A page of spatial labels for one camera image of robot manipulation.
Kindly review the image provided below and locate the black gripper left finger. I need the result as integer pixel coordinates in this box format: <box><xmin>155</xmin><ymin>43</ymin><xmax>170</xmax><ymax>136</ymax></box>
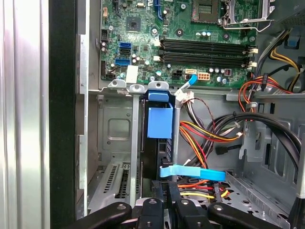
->
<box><xmin>63</xmin><ymin>180</ymin><xmax>164</xmax><ymax>229</ymax></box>

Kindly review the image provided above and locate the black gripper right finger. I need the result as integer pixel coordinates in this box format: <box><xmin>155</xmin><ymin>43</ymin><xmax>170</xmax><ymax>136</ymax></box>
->
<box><xmin>167</xmin><ymin>181</ymin><xmax>281</xmax><ymax>229</ymax></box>

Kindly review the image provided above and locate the blue data wire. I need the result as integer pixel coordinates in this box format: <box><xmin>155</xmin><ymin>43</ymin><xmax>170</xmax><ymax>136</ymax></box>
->
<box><xmin>159</xmin><ymin>164</ymin><xmax>226</xmax><ymax>183</ymax></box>

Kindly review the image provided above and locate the hard disk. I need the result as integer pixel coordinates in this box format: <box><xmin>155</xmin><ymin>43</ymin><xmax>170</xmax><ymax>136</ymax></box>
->
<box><xmin>140</xmin><ymin>89</ymin><xmax>177</xmax><ymax>189</ymax></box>

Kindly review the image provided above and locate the grey metal disk bay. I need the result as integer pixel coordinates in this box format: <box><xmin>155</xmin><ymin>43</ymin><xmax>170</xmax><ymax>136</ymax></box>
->
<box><xmin>87</xmin><ymin>80</ymin><xmax>182</xmax><ymax>213</ymax></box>

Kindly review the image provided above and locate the grey metal drive cage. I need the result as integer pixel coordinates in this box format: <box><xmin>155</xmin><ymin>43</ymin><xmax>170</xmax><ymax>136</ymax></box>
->
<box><xmin>238</xmin><ymin>94</ymin><xmax>305</xmax><ymax>215</ymax></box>

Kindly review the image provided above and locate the black open PC case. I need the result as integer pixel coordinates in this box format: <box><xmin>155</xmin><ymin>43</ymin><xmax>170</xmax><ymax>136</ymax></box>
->
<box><xmin>49</xmin><ymin>0</ymin><xmax>305</xmax><ymax>229</ymax></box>

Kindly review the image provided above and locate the orange board power connector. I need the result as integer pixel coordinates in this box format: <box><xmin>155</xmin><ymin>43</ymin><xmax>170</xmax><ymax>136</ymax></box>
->
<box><xmin>197</xmin><ymin>72</ymin><xmax>211</xmax><ymax>82</ymax></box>

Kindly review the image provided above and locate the black RAM slot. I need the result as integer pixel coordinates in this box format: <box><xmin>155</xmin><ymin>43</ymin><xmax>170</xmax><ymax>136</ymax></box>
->
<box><xmin>159</xmin><ymin>50</ymin><xmax>257</xmax><ymax>64</ymax></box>
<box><xmin>159</xmin><ymin>42</ymin><xmax>258</xmax><ymax>56</ymax></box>
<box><xmin>159</xmin><ymin>56</ymin><xmax>257</xmax><ymax>69</ymax></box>
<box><xmin>159</xmin><ymin>37</ymin><xmax>258</xmax><ymax>52</ymax></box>

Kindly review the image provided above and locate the wide blue board port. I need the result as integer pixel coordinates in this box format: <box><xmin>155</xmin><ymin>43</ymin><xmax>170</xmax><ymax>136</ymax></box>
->
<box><xmin>115</xmin><ymin>58</ymin><xmax>131</xmax><ymax>67</ymax></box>

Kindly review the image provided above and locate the green motherboard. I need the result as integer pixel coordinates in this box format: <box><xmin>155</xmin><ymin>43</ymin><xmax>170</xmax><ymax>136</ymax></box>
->
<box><xmin>99</xmin><ymin>0</ymin><xmax>260</xmax><ymax>88</ymax></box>

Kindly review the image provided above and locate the black chipset chip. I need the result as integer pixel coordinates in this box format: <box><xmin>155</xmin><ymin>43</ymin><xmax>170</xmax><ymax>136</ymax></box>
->
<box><xmin>126</xmin><ymin>16</ymin><xmax>142</xmax><ymax>32</ymax></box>

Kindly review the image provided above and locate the metal socket cover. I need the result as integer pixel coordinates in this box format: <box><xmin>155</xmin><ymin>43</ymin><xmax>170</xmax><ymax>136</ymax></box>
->
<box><xmin>221</xmin><ymin>0</ymin><xmax>276</xmax><ymax>26</ymax></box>

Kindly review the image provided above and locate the metal locking lever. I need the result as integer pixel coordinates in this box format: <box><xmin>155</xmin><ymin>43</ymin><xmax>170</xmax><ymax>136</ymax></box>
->
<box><xmin>224</xmin><ymin>20</ymin><xmax>275</xmax><ymax>31</ymax></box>

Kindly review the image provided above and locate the CPU socket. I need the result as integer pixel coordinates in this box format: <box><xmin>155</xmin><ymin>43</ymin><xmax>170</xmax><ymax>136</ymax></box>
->
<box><xmin>190</xmin><ymin>0</ymin><xmax>221</xmax><ymax>23</ymax></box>

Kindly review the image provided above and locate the blue expansion slot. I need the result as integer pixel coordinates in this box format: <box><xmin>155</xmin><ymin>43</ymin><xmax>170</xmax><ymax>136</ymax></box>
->
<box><xmin>154</xmin><ymin>0</ymin><xmax>164</xmax><ymax>21</ymax></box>

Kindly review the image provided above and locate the grey power supply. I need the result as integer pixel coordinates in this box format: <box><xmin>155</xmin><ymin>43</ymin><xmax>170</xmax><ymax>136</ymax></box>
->
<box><xmin>274</xmin><ymin>7</ymin><xmax>305</xmax><ymax>33</ymax></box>

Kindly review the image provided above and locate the orange power wire black plug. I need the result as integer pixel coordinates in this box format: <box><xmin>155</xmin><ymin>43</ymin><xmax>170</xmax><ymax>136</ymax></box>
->
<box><xmin>177</xmin><ymin>178</ymin><xmax>231</xmax><ymax>204</ymax></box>

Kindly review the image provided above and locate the red yellow wire bundle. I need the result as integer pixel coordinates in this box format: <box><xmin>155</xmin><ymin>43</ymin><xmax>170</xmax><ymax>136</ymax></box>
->
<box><xmin>179</xmin><ymin>120</ymin><xmax>244</xmax><ymax>169</ymax></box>

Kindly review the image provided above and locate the white wire connector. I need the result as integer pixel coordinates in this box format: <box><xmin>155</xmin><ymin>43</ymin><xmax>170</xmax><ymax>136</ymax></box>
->
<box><xmin>175</xmin><ymin>90</ymin><xmax>195</xmax><ymax>104</ymax></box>

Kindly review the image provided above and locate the thick black cable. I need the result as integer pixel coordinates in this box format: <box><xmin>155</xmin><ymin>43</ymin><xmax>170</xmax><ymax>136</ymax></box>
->
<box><xmin>207</xmin><ymin>112</ymin><xmax>302</xmax><ymax>167</ymax></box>

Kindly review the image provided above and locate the blue wire with white label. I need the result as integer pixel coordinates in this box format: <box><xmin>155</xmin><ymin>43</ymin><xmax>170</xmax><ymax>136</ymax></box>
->
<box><xmin>176</xmin><ymin>74</ymin><xmax>199</xmax><ymax>96</ymax></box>

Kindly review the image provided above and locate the orange red wire bundle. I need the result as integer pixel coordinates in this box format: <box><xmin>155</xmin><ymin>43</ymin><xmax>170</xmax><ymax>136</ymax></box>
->
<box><xmin>238</xmin><ymin>75</ymin><xmax>295</xmax><ymax>115</ymax></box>

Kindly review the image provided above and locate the yellow black wire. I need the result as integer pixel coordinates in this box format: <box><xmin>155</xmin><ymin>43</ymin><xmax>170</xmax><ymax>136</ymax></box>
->
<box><xmin>257</xmin><ymin>28</ymin><xmax>303</xmax><ymax>94</ymax></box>

